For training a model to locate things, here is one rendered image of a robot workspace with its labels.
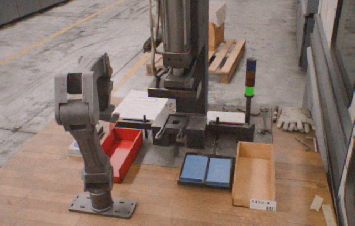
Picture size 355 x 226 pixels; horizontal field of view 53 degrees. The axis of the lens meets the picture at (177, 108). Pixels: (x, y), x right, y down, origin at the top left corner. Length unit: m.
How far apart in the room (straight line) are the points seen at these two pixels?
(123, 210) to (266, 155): 0.53
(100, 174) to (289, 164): 0.65
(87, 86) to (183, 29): 0.45
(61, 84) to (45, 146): 0.65
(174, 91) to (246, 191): 0.41
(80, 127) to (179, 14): 0.50
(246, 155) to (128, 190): 0.43
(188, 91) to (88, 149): 0.44
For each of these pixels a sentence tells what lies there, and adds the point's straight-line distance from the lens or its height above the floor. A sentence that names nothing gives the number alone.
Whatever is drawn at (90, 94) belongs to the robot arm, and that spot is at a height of 1.32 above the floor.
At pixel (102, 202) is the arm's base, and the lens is 1.10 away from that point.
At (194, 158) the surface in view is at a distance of 1.26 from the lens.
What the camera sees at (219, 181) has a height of 0.95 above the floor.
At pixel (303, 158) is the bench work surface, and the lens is 1.36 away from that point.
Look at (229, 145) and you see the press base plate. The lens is 1.38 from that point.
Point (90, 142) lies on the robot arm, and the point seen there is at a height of 1.18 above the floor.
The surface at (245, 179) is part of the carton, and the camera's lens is 1.22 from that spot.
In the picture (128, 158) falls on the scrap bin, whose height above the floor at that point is 0.94.
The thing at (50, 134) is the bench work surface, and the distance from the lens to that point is 1.56.
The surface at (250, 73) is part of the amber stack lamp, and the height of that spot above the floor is 1.14.
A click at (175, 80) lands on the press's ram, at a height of 1.18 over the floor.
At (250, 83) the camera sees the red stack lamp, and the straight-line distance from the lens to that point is 1.40.
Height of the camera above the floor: 1.67
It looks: 28 degrees down
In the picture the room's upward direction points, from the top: 2 degrees counter-clockwise
